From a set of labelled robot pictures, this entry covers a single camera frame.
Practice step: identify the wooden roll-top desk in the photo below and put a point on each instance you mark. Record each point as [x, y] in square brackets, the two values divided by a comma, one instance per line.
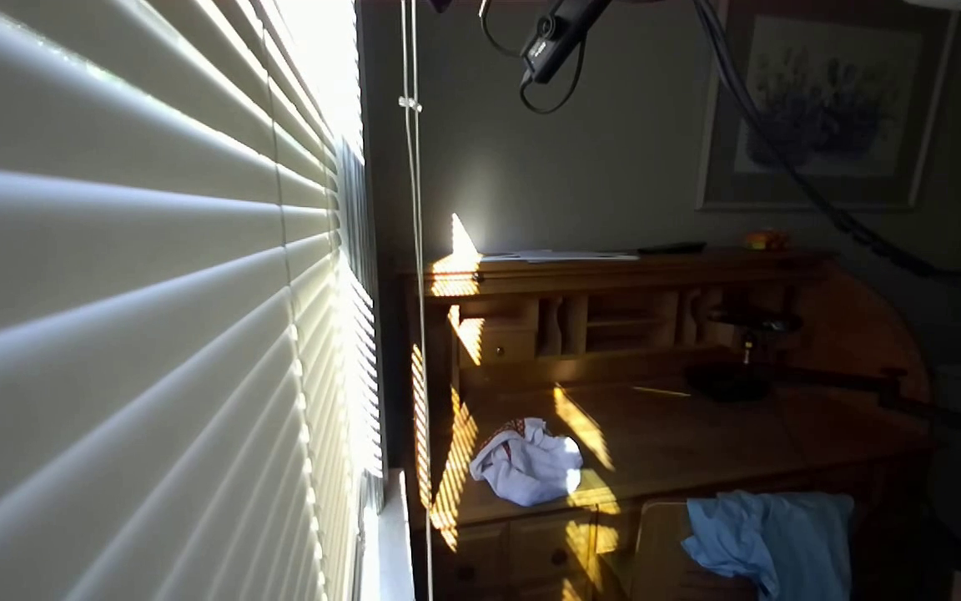
[659, 445]

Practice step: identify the white paper sheets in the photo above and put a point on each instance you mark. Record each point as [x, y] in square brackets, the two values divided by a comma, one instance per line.
[557, 255]

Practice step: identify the white crumpled cloth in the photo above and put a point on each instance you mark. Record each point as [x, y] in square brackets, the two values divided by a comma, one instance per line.
[525, 461]

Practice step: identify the white slatted window blind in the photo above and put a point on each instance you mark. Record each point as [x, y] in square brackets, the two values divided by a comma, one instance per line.
[113, 334]

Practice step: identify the small orange object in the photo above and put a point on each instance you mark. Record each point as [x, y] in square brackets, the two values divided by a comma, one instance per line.
[764, 241]

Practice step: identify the framed flower picture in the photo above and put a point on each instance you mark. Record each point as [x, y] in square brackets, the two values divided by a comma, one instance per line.
[824, 101]

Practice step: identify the flat black remote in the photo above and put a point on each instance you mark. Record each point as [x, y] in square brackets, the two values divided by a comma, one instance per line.
[669, 248]

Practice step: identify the white window frame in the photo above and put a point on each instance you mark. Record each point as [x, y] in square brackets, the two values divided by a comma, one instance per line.
[390, 545]

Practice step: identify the pale pen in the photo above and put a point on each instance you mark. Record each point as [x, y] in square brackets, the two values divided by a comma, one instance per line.
[660, 393]

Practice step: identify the dark metal pedestal dish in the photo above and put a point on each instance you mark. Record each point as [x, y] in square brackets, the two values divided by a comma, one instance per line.
[748, 356]

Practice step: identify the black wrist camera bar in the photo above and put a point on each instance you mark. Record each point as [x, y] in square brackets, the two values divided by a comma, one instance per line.
[564, 37]

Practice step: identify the blue draped cloth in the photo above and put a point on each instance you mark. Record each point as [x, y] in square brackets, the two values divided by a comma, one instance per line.
[768, 538]

